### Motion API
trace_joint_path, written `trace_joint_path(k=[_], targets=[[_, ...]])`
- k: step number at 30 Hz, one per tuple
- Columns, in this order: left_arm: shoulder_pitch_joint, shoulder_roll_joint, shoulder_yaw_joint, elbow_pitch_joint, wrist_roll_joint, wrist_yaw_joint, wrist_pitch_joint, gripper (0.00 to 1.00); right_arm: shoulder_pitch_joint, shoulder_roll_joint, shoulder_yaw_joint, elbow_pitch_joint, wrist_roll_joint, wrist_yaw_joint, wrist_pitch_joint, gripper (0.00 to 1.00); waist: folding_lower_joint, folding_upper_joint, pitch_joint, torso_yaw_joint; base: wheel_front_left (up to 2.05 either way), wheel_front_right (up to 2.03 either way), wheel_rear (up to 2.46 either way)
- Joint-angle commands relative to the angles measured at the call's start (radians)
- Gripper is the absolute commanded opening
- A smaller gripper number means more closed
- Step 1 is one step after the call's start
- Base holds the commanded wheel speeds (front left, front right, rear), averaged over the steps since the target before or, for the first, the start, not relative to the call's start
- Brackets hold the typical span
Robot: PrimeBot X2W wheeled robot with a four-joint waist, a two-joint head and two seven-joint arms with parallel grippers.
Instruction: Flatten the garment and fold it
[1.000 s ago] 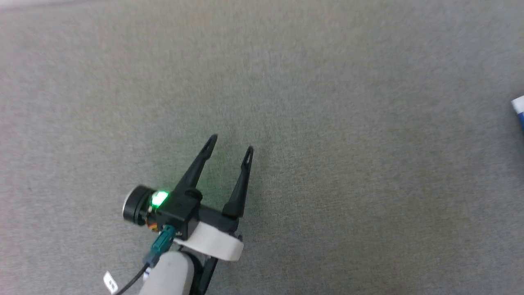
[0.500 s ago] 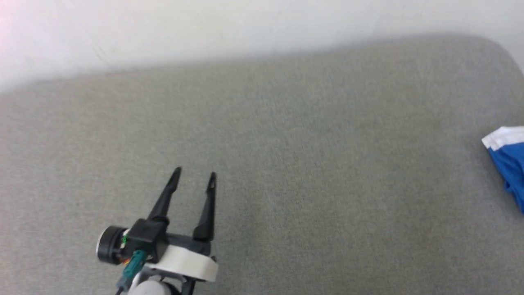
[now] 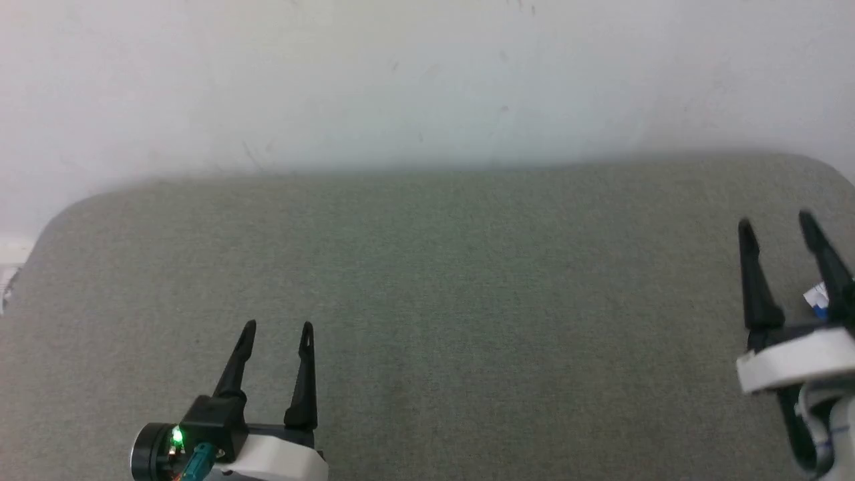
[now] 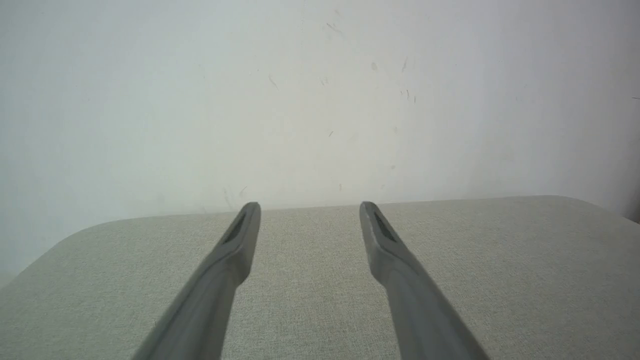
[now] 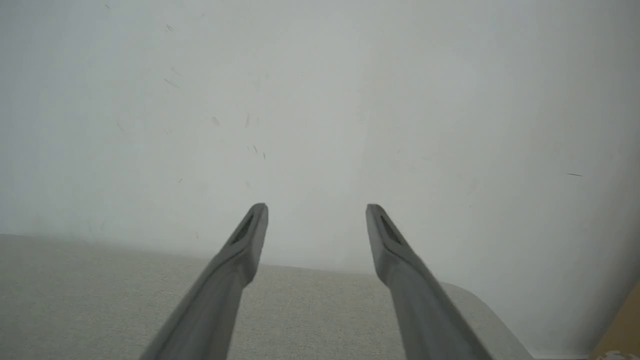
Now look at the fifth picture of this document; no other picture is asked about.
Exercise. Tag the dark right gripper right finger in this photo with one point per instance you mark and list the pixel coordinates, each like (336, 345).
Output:
(420, 310)

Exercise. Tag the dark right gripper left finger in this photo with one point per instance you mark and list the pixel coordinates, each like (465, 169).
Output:
(220, 300)

